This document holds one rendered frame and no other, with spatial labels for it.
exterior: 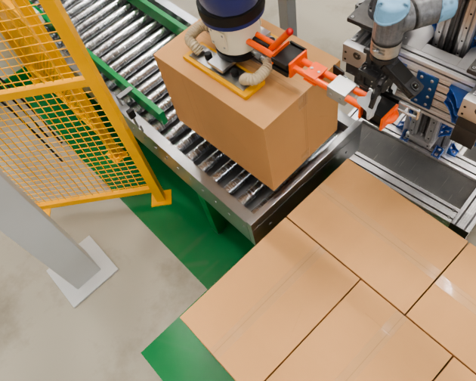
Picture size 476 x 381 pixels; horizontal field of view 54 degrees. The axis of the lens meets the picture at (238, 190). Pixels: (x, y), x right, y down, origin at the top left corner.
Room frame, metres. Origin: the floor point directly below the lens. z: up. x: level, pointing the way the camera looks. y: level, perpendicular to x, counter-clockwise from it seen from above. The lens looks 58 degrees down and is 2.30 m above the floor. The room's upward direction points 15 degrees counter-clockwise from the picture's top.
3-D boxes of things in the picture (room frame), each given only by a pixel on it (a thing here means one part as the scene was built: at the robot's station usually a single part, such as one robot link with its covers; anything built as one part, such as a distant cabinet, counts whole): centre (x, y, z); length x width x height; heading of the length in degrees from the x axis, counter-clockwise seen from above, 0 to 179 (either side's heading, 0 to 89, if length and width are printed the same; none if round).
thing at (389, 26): (0.84, -0.46, 1.51); 0.09 x 0.08 x 0.11; 92
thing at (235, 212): (1.91, 0.56, 0.50); 2.31 x 0.05 x 0.19; 30
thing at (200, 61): (1.28, -0.06, 1.10); 0.34 x 0.10 x 0.05; 32
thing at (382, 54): (0.84, -0.46, 1.44); 0.08 x 0.08 x 0.05
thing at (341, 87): (0.93, -0.39, 1.20); 0.07 x 0.07 x 0.04; 32
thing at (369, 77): (0.84, -0.45, 1.36); 0.09 x 0.08 x 0.12; 32
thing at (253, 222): (1.06, -0.31, 0.58); 0.70 x 0.03 x 0.06; 120
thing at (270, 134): (1.32, -0.15, 0.88); 0.60 x 0.40 x 0.40; 32
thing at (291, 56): (1.11, -0.28, 1.21); 0.10 x 0.08 x 0.06; 122
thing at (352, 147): (1.06, -0.31, 0.47); 0.70 x 0.03 x 0.15; 120
